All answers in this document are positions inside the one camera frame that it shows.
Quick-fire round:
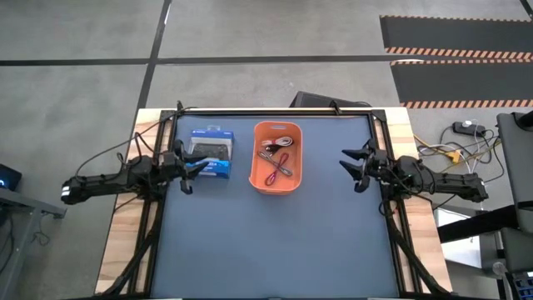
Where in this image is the dark right arm cable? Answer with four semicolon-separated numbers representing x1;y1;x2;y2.
377;178;434;218

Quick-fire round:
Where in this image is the orange plastic basket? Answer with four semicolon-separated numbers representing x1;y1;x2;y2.
248;120;304;196

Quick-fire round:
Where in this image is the black hazard-striped floor mat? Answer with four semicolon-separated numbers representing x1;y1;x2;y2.
379;14;533;60
390;59;533;109

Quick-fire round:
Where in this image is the yellow extension cable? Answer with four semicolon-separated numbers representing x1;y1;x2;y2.
413;133;501;164

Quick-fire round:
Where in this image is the grey metal desk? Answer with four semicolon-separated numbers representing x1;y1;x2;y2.
0;186;67;288

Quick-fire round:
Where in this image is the black power strip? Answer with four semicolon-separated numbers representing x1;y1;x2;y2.
452;120;487;137

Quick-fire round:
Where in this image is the white USB-C cable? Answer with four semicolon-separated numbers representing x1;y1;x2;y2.
261;136;295;153

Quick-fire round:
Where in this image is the red braided USB-C cable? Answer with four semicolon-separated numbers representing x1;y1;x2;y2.
265;152;291;188

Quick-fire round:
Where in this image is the black metal beam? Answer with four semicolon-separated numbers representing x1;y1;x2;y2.
436;203;520;244

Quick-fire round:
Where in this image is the black floor power cable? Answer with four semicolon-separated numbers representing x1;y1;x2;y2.
436;124;507;187

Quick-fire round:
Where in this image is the black aluminium rig frame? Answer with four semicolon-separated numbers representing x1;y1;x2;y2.
99;106;449;300

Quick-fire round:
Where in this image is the blue game controller box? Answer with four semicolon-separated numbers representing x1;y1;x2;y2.
186;128;235;180

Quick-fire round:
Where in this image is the blue-grey table mat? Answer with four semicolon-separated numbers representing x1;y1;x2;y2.
149;113;401;299

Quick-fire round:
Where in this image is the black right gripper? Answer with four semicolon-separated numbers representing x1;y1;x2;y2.
339;148;391;194

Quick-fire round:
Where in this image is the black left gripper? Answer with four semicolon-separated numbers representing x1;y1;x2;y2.
161;152;209;196

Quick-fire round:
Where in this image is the black flat floor device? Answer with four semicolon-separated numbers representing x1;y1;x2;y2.
289;90;372;109

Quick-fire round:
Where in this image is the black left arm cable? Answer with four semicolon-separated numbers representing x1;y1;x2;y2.
76;99;199;180

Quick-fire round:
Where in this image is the black device with blue light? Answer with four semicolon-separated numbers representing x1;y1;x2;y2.
0;163;23;192

